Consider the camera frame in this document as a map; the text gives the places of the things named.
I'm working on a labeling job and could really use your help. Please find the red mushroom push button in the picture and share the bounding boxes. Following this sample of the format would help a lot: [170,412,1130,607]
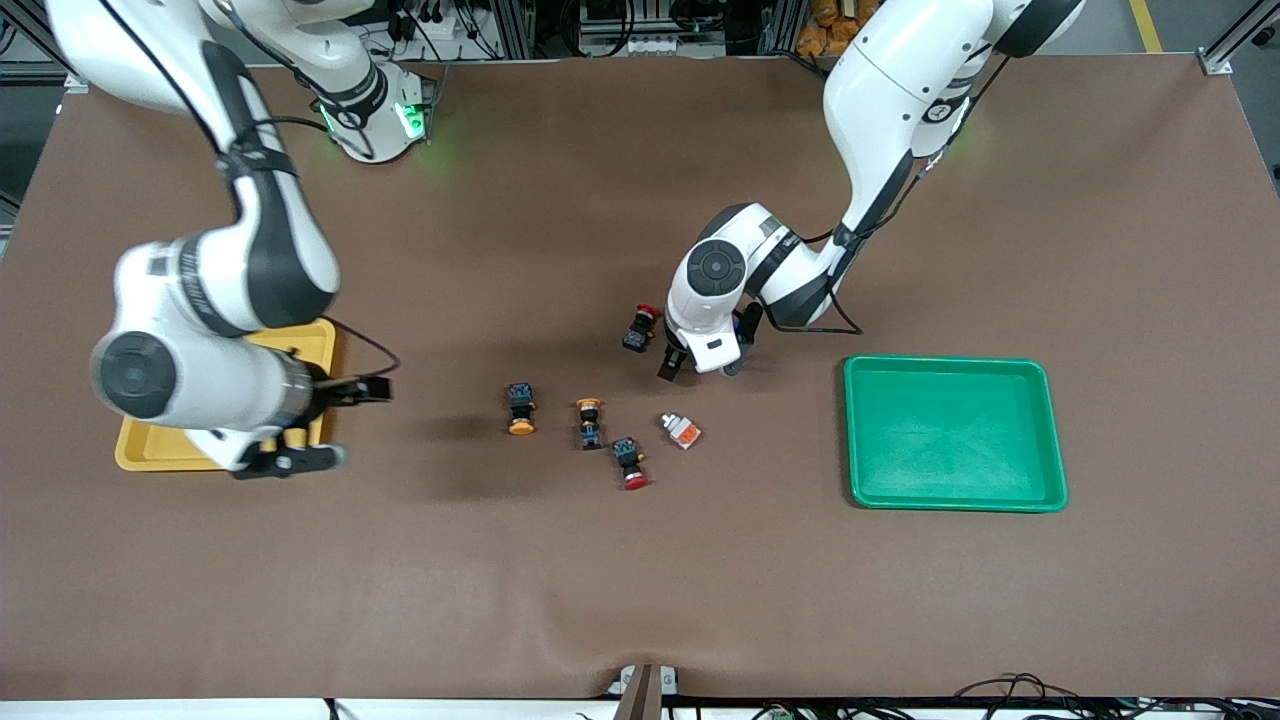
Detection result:
[621,303,663,354]
[612,436,651,491]

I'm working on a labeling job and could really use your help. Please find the yellow plastic tray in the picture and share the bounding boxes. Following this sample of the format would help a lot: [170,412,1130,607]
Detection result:
[115,318,338,473]

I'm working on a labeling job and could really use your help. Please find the brown table mat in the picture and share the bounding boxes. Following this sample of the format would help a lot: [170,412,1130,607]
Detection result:
[0,55,1280,701]

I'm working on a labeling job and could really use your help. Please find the green plastic tray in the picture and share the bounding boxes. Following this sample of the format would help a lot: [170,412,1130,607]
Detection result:
[843,355,1069,513]

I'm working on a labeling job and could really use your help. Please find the orange snack bags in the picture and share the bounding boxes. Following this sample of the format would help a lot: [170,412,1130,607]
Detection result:
[795,0,881,56]

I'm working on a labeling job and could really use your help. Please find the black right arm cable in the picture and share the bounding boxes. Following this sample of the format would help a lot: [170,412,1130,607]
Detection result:
[95,0,401,381]

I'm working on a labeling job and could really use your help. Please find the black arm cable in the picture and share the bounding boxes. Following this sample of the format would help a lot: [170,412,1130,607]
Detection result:
[95,0,401,381]
[795,55,1006,336]

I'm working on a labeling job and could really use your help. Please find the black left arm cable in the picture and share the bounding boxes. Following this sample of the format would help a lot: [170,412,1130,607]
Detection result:
[795,55,1006,336]

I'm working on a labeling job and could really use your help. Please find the metal table clamp bracket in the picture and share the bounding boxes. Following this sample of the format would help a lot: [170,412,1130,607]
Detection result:
[610,664,681,720]

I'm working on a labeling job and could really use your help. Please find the black cable bundle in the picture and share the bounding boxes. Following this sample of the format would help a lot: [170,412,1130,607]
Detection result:
[950,673,1280,720]

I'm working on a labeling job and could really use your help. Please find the aluminium frame profile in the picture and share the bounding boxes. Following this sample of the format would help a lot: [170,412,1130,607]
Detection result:
[1205,0,1280,71]

